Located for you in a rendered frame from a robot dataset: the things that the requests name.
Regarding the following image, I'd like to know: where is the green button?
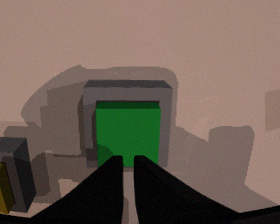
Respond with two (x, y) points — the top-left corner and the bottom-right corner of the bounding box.
(83, 79), (172, 168)

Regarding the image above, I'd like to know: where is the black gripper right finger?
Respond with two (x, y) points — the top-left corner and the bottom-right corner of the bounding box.
(133, 156), (280, 224)

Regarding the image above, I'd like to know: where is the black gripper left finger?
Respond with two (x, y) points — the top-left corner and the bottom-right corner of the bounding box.
(0, 155), (124, 224)

